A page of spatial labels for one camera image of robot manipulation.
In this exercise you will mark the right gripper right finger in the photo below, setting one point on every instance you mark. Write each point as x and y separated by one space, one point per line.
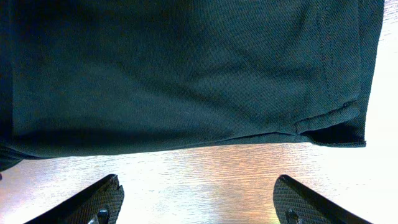
295 203

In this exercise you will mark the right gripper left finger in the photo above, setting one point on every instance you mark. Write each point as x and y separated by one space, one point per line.
101 202

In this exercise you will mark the black polo shirt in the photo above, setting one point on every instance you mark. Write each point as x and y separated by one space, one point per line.
89 78

